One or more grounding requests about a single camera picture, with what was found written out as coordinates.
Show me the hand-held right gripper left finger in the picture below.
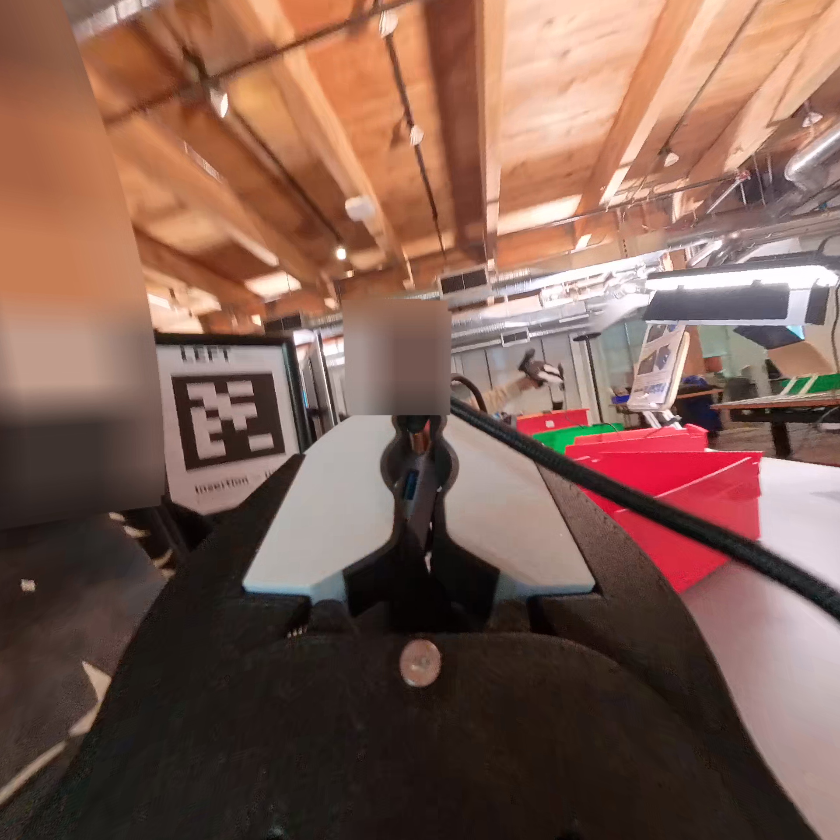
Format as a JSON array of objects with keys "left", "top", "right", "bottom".
[{"left": 243, "top": 415, "right": 401, "bottom": 601}]

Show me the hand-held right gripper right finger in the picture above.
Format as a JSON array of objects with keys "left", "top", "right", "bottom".
[{"left": 436, "top": 415, "right": 597, "bottom": 597}]

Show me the braided cable with orange plugs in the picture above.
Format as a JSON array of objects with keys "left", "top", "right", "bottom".
[{"left": 392, "top": 373, "right": 840, "bottom": 621}]

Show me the red plastic bin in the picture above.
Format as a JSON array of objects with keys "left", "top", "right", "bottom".
[
  {"left": 564, "top": 423, "right": 710, "bottom": 460},
  {"left": 516, "top": 408, "right": 590, "bottom": 435},
  {"left": 564, "top": 449, "right": 762, "bottom": 592}
]

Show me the green plastic bin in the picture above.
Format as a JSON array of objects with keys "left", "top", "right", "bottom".
[{"left": 532, "top": 423, "right": 624, "bottom": 454}]

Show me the framed black white tag sign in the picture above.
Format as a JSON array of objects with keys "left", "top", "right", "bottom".
[{"left": 154, "top": 331, "right": 306, "bottom": 519}]

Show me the black disc floor lamp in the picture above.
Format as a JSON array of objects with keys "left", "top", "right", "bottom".
[{"left": 574, "top": 331, "right": 603, "bottom": 421}]

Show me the instruction sheet in acrylic holder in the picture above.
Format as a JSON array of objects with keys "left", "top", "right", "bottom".
[{"left": 626, "top": 322, "right": 691, "bottom": 413}]

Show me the ceiling air vent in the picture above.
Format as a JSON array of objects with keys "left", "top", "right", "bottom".
[{"left": 438, "top": 266, "right": 488, "bottom": 296}]

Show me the person's dark printed sweatshirt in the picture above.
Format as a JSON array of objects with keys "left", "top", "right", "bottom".
[{"left": 0, "top": 512, "right": 173, "bottom": 808}]

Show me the wooden office table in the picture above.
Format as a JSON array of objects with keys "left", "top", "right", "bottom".
[{"left": 712, "top": 392, "right": 840, "bottom": 460}]

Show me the white light panel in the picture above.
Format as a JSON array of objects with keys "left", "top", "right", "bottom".
[{"left": 643, "top": 259, "right": 840, "bottom": 329}]

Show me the silver ceiling duct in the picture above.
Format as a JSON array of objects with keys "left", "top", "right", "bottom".
[{"left": 453, "top": 262, "right": 657, "bottom": 337}]

